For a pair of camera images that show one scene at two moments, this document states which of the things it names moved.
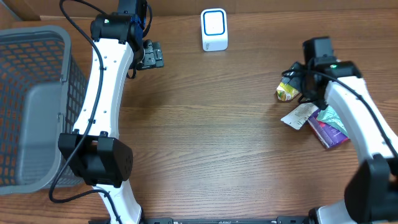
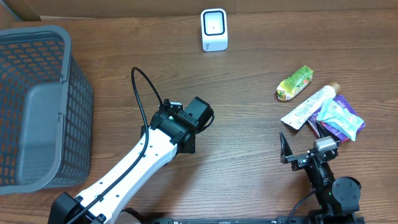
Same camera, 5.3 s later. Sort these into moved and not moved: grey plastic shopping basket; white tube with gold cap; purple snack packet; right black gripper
Moved: right black gripper
Not moved: grey plastic shopping basket; purple snack packet; white tube with gold cap
